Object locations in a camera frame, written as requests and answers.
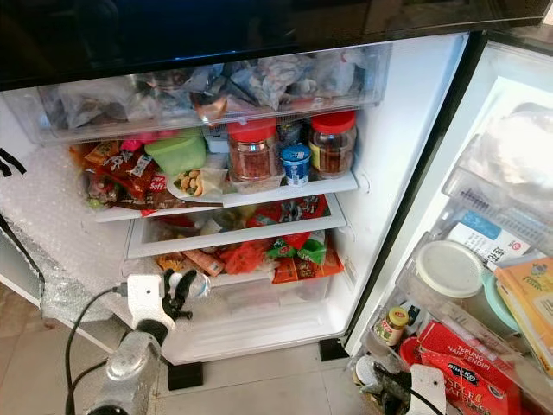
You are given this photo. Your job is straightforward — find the clear plastic bottle white cap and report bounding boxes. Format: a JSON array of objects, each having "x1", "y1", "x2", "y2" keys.
[{"x1": 188, "y1": 271, "x2": 213, "y2": 302}]

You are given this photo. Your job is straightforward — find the black fridge door white inside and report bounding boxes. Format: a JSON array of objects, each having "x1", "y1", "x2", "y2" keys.
[{"x1": 344, "y1": 17, "x2": 553, "y2": 415}]

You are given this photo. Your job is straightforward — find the black fridge foot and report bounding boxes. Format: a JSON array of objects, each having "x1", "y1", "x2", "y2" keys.
[{"x1": 168, "y1": 363, "x2": 204, "y2": 392}]

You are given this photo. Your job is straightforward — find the clear plastic fridge drawer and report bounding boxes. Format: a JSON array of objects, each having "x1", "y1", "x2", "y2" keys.
[{"x1": 3, "y1": 43, "x2": 392, "y2": 145}]

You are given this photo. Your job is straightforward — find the brown food packet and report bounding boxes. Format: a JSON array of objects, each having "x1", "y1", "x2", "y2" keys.
[{"x1": 156, "y1": 251, "x2": 226, "y2": 278}]

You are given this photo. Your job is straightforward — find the small bottle white cap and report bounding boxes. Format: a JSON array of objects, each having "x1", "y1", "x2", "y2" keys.
[{"x1": 353, "y1": 354, "x2": 385, "y2": 390}]

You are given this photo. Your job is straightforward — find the red mesh bag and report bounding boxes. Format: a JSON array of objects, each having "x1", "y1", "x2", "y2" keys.
[{"x1": 219, "y1": 240, "x2": 269, "y2": 276}]

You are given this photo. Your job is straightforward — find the small jar yellow lid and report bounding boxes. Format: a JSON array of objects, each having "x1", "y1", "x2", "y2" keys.
[{"x1": 373, "y1": 305, "x2": 411, "y2": 348}]

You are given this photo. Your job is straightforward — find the white framed glass shelf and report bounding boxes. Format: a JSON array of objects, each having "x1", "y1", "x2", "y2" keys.
[{"x1": 125, "y1": 197, "x2": 349, "y2": 260}]

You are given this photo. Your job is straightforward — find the red box black oval logo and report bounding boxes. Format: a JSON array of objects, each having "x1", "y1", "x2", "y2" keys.
[{"x1": 400, "y1": 337, "x2": 524, "y2": 415}]

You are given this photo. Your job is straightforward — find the clear crisper drawer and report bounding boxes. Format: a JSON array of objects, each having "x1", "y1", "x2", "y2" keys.
[{"x1": 138, "y1": 268, "x2": 346, "y2": 338}]

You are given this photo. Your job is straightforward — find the red flour box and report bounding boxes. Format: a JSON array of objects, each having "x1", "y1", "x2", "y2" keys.
[{"x1": 416, "y1": 320, "x2": 538, "y2": 390}]

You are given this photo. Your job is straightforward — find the red snack packet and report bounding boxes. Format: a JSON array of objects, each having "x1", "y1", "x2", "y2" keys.
[{"x1": 104, "y1": 154, "x2": 172, "y2": 208}]

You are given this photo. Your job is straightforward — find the orange flat food packet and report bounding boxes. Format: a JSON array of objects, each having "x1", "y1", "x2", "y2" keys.
[{"x1": 272, "y1": 251, "x2": 346, "y2": 284}]

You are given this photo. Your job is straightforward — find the bubble wrap sheet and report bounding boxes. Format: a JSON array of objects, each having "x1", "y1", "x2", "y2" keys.
[{"x1": 0, "y1": 143, "x2": 139, "y2": 322}]

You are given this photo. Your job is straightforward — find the green food packet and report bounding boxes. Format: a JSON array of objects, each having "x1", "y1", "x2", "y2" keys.
[{"x1": 264, "y1": 235, "x2": 327, "y2": 265}]

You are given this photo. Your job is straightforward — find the green plastic container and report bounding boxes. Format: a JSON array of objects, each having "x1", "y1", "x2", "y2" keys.
[{"x1": 145, "y1": 130, "x2": 207, "y2": 176}]

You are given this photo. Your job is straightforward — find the red printed food packet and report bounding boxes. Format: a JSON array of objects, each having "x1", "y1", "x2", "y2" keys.
[{"x1": 242, "y1": 195, "x2": 331, "y2": 227}]

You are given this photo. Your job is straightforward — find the round white lid container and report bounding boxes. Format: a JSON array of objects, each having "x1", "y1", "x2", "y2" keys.
[{"x1": 413, "y1": 239, "x2": 487, "y2": 299}]

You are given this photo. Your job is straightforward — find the red lid spice jar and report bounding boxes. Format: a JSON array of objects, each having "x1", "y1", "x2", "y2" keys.
[
  {"x1": 227, "y1": 118, "x2": 280, "y2": 184},
  {"x1": 308, "y1": 110, "x2": 359, "y2": 178}
]

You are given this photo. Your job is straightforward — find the teal plastic plate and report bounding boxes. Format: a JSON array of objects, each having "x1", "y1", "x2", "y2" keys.
[{"x1": 481, "y1": 268, "x2": 519, "y2": 334}]

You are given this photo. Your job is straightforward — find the orange snack packet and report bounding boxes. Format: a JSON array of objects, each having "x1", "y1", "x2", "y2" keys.
[{"x1": 71, "y1": 141, "x2": 122, "y2": 172}]

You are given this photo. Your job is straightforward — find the white edged glass shelf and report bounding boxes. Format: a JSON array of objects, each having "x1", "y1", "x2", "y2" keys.
[{"x1": 91, "y1": 171, "x2": 359, "y2": 224}]

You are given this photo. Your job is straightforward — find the blue yogurt cup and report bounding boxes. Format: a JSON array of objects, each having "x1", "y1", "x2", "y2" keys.
[{"x1": 280, "y1": 144, "x2": 312, "y2": 187}]

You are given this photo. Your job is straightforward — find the yellow cardboard box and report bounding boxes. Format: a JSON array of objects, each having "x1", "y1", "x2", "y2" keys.
[{"x1": 493, "y1": 255, "x2": 553, "y2": 373}]

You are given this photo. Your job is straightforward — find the white and blue carton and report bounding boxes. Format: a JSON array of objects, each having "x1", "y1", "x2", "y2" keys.
[{"x1": 445, "y1": 210, "x2": 532, "y2": 269}]

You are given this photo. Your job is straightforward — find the clear plastic food bag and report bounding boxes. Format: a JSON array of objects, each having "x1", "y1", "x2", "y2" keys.
[
  {"x1": 311, "y1": 50, "x2": 368, "y2": 96},
  {"x1": 52, "y1": 78, "x2": 139, "y2": 129},
  {"x1": 229, "y1": 56, "x2": 312, "y2": 109}
]

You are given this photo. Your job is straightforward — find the black tape piece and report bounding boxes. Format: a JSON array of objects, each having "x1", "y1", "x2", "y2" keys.
[{"x1": 0, "y1": 149, "x2": 27, "y2": 176}]

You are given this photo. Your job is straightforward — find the glossy black freezer door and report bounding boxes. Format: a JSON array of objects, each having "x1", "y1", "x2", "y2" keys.
[{"x1": 0, "y1": 0, "x2": 553, "y2": 92}]

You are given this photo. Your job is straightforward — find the white plastic bag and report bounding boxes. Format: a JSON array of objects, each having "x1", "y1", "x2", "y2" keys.
[{"x1": 458, "y1": 104, "x2": 553, "y2": 200}]

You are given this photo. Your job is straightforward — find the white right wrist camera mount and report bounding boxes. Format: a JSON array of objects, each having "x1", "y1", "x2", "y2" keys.
[{"x1": 409, "y1": 363, "x2": 448, "y2": 415}]

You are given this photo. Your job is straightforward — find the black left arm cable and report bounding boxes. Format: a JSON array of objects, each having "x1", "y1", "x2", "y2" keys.
[{"x1": 64, "y1": 288, "x2": 130, "y2": 415}]

